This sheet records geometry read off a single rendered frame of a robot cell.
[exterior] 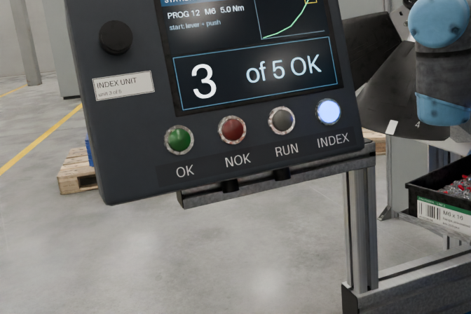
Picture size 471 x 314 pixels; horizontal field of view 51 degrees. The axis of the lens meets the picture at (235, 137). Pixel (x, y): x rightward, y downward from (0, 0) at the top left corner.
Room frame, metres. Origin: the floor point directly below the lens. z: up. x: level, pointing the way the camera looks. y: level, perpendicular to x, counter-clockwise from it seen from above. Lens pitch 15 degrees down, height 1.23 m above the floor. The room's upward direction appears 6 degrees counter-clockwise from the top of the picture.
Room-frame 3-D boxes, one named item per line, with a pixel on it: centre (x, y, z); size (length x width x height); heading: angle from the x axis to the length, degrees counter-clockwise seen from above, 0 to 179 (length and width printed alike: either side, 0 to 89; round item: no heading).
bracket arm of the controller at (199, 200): (0.53, -0.05, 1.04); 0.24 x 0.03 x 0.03; 108
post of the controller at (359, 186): (0.56, -0.14, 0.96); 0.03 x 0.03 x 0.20; 18
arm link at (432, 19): (0.72, -0.31, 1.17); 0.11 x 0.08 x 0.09; 145
